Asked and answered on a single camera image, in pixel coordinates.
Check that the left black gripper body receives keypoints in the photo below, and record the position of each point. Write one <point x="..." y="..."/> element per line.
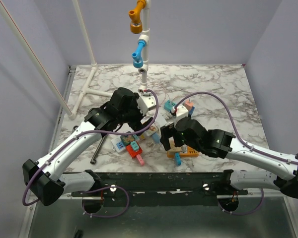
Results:
<point x="133" y="117"/>

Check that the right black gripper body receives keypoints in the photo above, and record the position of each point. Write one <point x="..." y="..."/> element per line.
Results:
<point x="197" y="146"/>

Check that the white tiger cube socket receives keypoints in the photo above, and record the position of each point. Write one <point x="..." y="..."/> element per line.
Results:
<point x="153" y="132"/>

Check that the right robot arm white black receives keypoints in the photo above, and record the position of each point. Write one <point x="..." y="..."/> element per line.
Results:
<point x="280" y="170"/>

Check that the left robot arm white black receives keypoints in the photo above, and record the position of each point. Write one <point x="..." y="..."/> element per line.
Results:
<point x="44" y="176"/>

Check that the wooden cube socket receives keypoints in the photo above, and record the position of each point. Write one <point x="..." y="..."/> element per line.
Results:
<point x="174" y="148"/>

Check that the dark blue cube socket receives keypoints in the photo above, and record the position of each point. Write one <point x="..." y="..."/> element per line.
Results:
<point x="191" y="111"/>

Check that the salmon plug on blue cube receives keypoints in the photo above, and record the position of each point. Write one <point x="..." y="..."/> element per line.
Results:
<point x="188" y="105"/>

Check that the light blue plug adapter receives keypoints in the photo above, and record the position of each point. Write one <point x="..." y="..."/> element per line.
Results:
<point x="177" y="159"/>

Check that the teal cube plug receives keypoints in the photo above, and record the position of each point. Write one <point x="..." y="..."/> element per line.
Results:
<point x="135" y="146"/>

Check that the pink plug adapter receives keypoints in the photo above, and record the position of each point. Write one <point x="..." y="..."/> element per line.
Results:
<point x="140" y="159"/>

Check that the red cube socket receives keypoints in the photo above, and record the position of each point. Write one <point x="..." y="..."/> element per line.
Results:
<point x="133" y="153"/>

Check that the orange power strip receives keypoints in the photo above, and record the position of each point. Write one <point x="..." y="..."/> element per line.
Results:
<point x="190" y="152"/>

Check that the teal USB power strip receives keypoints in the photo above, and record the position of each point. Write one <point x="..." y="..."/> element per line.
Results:
<point x="168" y="105"/>

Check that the dark green tiger cube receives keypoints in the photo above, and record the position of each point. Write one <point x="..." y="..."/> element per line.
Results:
<point x="127" y="139"/>

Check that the white long power strip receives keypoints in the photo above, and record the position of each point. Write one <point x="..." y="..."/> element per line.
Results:
<point x="118" y="145"/>

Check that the blue valve fitting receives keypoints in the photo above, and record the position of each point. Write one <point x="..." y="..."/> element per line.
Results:
<point x="137" y="54"/>

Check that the orange valve fitting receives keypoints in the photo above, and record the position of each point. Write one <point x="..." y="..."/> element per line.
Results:
<point x="135" y="17"/>

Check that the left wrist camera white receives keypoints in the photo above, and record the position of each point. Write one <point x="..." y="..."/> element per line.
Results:
<point x="146" y="104"/>

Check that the black mounting rail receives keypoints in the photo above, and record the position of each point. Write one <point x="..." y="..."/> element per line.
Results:
<point x="159" y="189"/>

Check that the dark metal T-handle tool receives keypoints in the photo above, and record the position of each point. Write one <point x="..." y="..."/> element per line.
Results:
<point x="97" y="151"/>

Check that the white PVC pipe frame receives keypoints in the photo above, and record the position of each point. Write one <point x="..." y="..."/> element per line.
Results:
<point x="72" y="113"/>

